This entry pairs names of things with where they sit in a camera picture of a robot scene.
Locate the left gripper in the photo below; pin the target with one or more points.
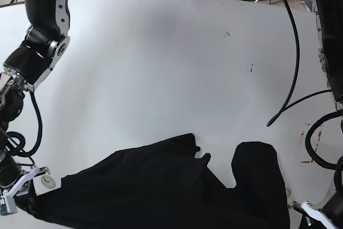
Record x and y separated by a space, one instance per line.
330 215

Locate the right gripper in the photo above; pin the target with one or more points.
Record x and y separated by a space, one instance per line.
18 183

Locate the black printed t-shirt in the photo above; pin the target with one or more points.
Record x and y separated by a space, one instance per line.
164 185

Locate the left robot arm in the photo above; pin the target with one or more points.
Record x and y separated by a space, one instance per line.
329 28

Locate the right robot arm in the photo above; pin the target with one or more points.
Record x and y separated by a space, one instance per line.
25 69

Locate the red tape rectangle marking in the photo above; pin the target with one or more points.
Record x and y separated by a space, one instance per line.
315 139

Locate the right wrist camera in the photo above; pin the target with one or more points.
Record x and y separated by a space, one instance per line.
8 205

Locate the left table cable grommet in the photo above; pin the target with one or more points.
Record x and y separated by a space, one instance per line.
48 181

